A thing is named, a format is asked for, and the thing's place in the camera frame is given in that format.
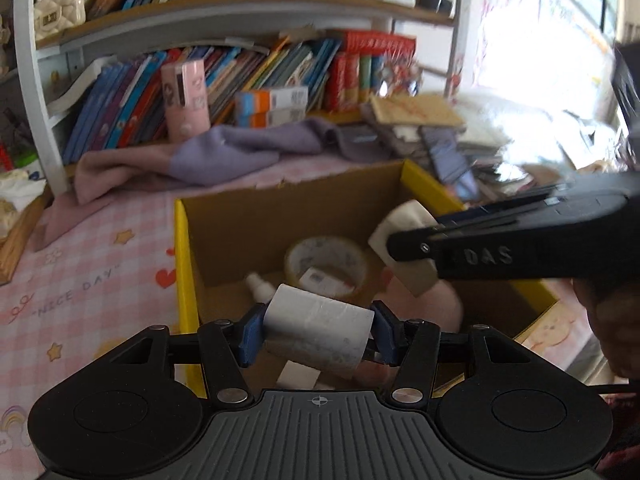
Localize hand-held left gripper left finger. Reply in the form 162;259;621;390
95;304;267;407

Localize pink cylinder device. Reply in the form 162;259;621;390
161;59;211;142

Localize orange and white box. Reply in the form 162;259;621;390
235;107;306;128
235;86;309;113

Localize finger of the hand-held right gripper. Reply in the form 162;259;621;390
387;212;551;262
434;187;566;233

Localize white bookshelf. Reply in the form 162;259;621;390
12;0;476;196

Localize brown paper envelope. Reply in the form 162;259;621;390
370;92;466;128

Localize purple and pink cloth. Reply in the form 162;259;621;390
35;116;396;253

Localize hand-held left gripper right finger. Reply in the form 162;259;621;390
370;300;556;406

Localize pile of papers and booklets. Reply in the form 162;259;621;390
360;92;536;201

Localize beige small carton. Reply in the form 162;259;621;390
367;200;443;298

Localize white paper roll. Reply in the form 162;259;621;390
262;284;376;380

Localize colourful foil decoration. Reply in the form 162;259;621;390
377;57;423;98

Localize yellow cardboard box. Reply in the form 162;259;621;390
172;159;558;396

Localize black smartphone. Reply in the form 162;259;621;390
420;125;478;201

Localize pink plush toy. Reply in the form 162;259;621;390
357;265;465;386

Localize clear tape roll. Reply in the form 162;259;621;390
284;236;368;297

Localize white quilted handbag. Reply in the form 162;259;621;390
34;0;86;41

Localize white bottle blue label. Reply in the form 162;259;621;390
245;272;278;306

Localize red dictionary set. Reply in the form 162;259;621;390
325;30;418;113

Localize person's right hand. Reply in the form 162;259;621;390
572;277;640;386

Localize pink checked tablecloth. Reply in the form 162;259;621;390
0;152;613;471

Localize pink wall poster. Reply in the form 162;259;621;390
447;0;618;101

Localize row of blue books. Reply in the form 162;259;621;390
62;35;343;166

